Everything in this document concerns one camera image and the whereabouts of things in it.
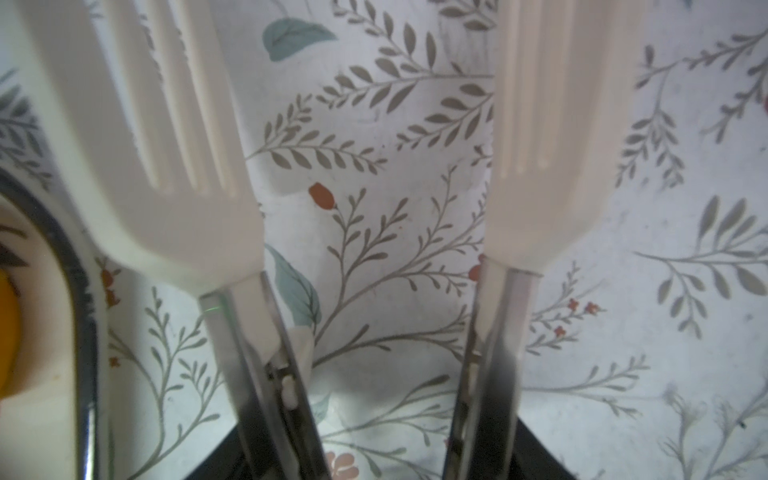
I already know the white spatula right gripper right finger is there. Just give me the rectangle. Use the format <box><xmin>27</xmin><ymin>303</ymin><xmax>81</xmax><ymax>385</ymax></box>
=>
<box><xmin>443</xmin><ymin>1</ymin><xmax>649</xmax><ymax>479</ymax></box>

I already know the strawberry print bread tray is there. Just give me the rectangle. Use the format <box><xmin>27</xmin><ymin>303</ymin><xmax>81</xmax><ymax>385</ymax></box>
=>
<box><xmin>0</xmin><ymin>170</ymin><xmax>109</xmax><ymax>480</ymax></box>

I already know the white spatula right gripper left finger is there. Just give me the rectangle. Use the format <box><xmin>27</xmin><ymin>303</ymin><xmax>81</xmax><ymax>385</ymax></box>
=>
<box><xmin>11</xmin><ymin>1</ymin><xmax>329</xmax><ymax>479</ymax></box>

